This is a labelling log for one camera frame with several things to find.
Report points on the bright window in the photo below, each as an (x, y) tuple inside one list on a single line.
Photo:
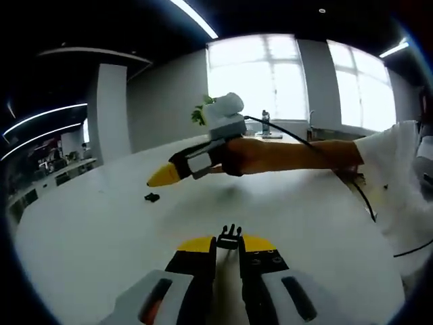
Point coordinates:
[(362, 88), (257, 78)]

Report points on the white office desk row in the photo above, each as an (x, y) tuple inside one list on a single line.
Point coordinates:
[(50, 172)]

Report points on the black pronged plastic buckle part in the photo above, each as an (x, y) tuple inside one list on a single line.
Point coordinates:
[(228, 242)]

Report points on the clear bottle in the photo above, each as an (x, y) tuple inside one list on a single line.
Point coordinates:
[(265, 120)]

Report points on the person's right hand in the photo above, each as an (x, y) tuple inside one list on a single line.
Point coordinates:
[(247, 157)]

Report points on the potted green plant white pot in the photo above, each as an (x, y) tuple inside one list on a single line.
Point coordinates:
[(199, 115)]

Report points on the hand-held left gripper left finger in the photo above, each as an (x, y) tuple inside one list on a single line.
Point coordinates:
[(176, 298)]

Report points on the black socket plastic buckle part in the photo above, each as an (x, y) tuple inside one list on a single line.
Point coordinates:
[(152, 197)]

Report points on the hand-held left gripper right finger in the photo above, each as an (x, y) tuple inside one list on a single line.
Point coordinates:
[(270, 298)]

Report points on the white ceiling light strip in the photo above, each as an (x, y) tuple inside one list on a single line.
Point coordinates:
[(37, 139), (394, 49), (44, 115), (194, 17)]

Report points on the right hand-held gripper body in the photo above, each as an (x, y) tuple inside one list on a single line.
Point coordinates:
[(223, 115)]

